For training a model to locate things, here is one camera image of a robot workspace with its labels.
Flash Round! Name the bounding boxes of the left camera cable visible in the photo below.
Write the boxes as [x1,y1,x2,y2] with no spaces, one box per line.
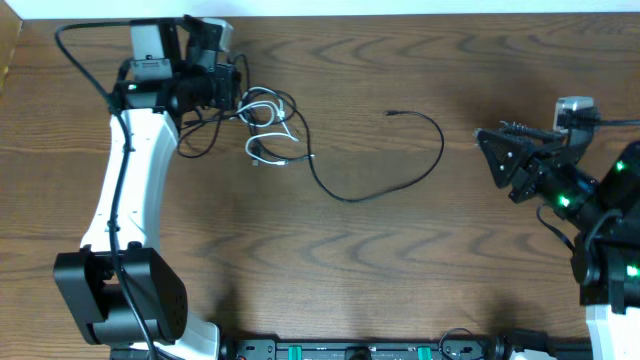
[53,20,161,360]

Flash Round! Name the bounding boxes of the white usb cable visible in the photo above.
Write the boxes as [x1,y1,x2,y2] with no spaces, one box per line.
[234,86,315,167]

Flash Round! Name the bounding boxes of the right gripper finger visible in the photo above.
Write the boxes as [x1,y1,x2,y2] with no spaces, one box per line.
[501,121,565,141]
[476,129,535,188]

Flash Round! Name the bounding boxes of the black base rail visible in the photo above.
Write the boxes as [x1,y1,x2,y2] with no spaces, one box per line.
[109,327,594,360]

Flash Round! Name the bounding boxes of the black usb cable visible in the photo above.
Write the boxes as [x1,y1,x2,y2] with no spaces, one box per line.
[177,52,446,204]

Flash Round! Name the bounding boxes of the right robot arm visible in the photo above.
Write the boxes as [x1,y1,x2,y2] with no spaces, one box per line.
[475,105,639,359]

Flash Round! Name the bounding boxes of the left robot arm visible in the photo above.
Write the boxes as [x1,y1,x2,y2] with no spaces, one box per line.
[53,15,240,359]

